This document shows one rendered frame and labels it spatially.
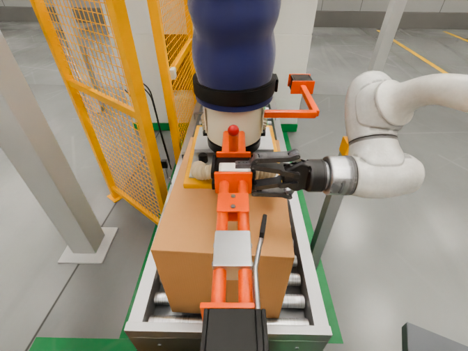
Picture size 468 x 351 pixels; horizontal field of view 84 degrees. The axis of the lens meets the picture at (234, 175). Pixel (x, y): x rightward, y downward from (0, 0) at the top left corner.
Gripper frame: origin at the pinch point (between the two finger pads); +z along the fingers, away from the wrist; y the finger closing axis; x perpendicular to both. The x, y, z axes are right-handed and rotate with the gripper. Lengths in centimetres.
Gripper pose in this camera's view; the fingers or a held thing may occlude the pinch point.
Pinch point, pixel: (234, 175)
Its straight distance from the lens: 59.4
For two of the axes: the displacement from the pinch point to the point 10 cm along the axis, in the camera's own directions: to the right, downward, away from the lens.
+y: 0.0, 7.7, 6.4
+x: 0.0, -6.4, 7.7
